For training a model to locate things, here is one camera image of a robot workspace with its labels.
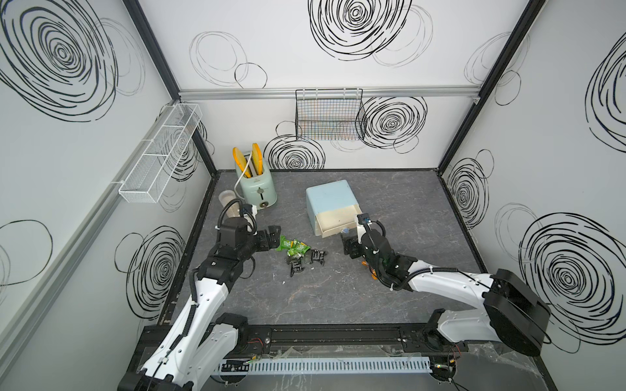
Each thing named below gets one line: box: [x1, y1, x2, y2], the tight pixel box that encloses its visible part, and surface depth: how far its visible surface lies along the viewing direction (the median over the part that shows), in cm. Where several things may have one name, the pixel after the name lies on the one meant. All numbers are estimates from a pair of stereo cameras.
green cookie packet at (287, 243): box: [275, 234, 298, 252], surface depth 95 cm
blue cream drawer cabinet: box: [305, 180, 362, 238], surface depth 93 cm
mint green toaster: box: [234, 151, 278, 211], surface depth 98 cm
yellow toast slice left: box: [232, 146, 252, 179], surface depth 98 cm
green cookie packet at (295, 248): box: [281, 239, 312, 257], surface depth 95 cm
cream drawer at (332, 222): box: [314, 204, 363, 239], surface depth 91 cm
